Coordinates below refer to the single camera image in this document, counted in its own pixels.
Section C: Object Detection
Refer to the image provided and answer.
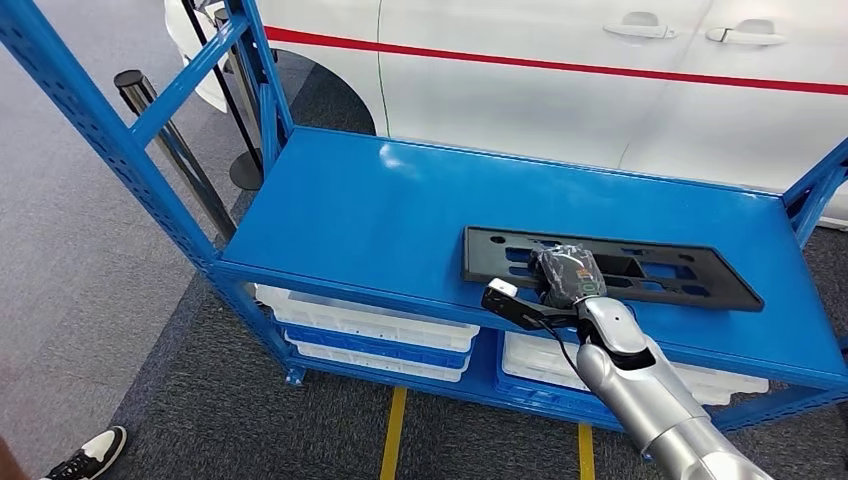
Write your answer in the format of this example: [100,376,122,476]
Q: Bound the dark grey carpet mat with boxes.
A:
[105,49,848,480]

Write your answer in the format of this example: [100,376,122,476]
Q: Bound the black plastic mounting part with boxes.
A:
[461,226,765,313]

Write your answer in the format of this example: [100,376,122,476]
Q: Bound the blue metal shelf rack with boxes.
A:
[0,0,848,435]

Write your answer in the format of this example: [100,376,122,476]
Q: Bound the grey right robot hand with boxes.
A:
[535,243,607,311]

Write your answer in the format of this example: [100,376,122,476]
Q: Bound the yellow tape floor square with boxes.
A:
[379,386,596,480]

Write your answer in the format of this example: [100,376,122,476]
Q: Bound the black and white sneaker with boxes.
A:
[39,425,128,480]

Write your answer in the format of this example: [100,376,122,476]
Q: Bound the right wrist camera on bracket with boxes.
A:
[480,278,584,333]

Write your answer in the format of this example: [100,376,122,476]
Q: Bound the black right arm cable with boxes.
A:
[539,321,588,380]

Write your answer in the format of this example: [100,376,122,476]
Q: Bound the white car with red stripe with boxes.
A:
[164,0,848,231]

